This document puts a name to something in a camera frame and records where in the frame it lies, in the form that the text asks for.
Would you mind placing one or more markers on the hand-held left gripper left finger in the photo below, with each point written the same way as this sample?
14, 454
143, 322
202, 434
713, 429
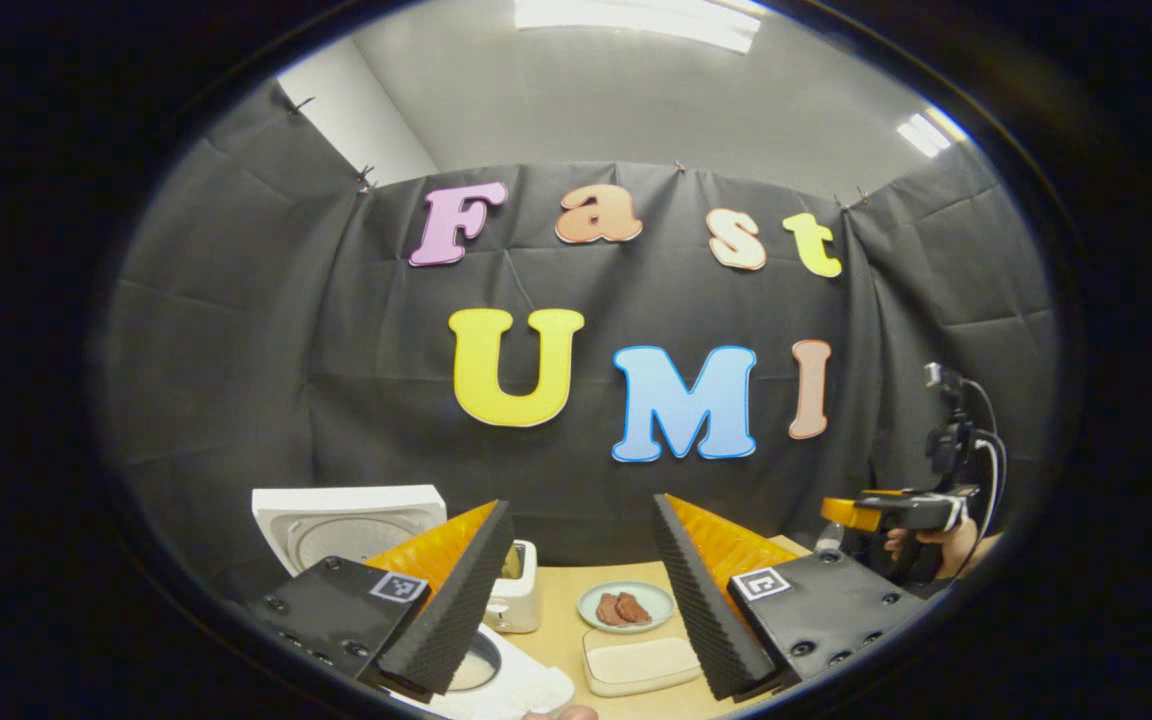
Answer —
461, 610

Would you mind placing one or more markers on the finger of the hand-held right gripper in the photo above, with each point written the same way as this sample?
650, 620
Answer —
848, 512

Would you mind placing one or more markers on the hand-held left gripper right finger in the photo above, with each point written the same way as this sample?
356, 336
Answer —
706, 610

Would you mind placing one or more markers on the clear box of rice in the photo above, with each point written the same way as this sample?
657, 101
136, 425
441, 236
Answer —
641, 665

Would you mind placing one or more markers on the white rice cooker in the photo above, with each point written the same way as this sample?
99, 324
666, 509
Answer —
336, 505

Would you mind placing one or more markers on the white toaster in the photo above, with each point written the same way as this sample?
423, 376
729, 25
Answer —
521, 605

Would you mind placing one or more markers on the red meat slice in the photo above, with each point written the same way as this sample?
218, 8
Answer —
609, 610
634, 608

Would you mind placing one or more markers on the brown bread slice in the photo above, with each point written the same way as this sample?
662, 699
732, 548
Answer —
514, 560

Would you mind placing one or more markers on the light green plate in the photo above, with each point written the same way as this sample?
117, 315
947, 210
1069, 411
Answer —
591, 605

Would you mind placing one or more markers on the black backdrop cloth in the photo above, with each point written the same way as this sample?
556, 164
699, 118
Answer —
236, 350

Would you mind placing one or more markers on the small ceiling light panel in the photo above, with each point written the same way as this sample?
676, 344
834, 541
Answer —
928, 133

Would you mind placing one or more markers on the long ceiling light panel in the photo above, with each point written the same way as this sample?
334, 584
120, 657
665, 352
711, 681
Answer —
636, 22

